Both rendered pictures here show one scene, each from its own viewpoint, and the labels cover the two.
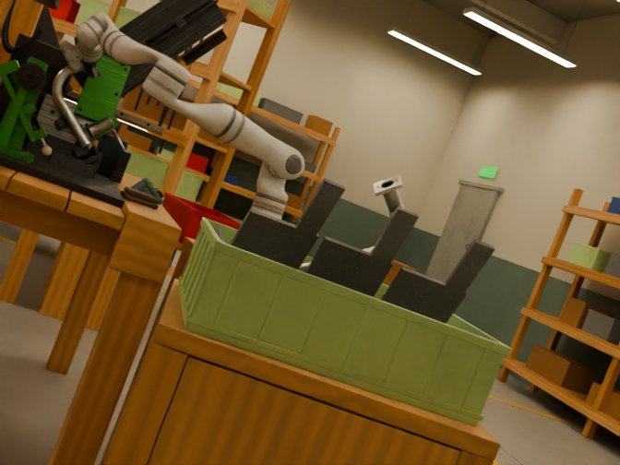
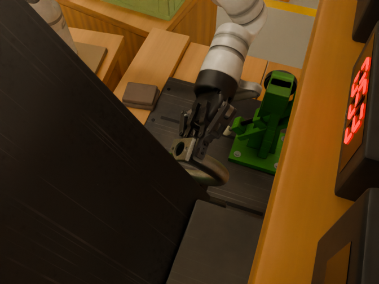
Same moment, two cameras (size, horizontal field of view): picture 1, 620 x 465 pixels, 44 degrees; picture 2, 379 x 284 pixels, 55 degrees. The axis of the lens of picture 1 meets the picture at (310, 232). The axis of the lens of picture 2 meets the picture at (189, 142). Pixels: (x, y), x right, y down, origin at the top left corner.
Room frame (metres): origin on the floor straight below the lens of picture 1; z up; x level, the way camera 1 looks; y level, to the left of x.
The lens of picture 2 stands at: (2.66, 1.04, 1.75)
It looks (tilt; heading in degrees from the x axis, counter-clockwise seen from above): 57 degrees down; 218
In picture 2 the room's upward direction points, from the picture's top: straight up
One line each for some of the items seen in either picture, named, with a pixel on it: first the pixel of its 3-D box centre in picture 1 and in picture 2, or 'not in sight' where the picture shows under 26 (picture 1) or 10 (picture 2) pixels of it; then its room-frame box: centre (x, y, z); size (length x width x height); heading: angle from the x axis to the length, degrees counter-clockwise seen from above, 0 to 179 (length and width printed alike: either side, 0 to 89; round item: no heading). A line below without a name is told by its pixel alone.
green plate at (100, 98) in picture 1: (102, 89); not in sight; (2.47, 0.79, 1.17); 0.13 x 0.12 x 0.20; 18
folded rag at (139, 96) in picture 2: (139, 196); (140, 96); (2.19, 0.49, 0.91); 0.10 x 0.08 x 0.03; 116
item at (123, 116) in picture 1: (106, 110); not in sight; (2.63, 0.80, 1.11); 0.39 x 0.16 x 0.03; 108
